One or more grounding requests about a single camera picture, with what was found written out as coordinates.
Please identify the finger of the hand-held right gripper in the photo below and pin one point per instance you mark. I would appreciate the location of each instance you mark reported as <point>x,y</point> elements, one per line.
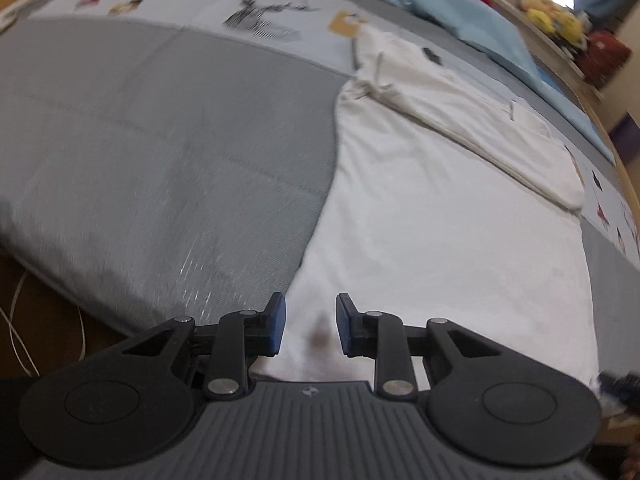
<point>620,384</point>

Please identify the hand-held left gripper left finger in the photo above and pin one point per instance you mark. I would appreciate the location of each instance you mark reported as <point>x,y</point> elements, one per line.
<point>276,322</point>

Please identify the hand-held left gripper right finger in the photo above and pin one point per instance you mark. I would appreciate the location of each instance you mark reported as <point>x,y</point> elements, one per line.
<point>343,326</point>

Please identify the white long-sleeved shirt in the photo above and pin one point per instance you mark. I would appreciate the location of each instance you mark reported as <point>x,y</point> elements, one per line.
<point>440,220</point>

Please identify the grey printed blanket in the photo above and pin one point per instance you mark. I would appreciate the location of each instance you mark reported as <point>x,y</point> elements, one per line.
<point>150,150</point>

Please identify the purple object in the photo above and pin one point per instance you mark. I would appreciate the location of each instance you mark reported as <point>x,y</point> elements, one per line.
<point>625,140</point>

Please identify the red bag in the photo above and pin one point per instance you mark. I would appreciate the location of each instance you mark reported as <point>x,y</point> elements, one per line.
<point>607,57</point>

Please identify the light blue cloth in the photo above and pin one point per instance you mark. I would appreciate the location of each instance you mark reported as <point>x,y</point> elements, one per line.
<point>475,15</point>

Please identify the yellow plush toy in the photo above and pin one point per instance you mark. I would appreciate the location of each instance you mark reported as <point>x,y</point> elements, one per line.
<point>552,17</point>

